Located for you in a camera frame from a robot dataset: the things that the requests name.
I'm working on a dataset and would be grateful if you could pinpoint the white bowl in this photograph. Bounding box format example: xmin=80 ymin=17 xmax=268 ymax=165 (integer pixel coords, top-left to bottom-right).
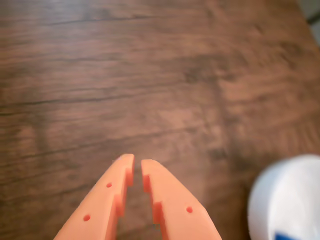
xmin=247 ymin=154 xmax=320 ymax=240

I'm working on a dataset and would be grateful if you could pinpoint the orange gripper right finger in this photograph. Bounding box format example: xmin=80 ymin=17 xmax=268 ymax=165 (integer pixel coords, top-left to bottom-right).
xmin=140 ymin=159 xmax=222 ymax=240

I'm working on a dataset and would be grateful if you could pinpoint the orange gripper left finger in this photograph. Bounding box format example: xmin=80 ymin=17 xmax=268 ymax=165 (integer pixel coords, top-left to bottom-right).
xmin=53 ymin=153 xmax=135 ymax=240

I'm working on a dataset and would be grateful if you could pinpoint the blue cube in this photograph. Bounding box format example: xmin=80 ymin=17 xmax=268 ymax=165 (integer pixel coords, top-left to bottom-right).
xmin=273 ymin=231 xmax=320 ymax=240

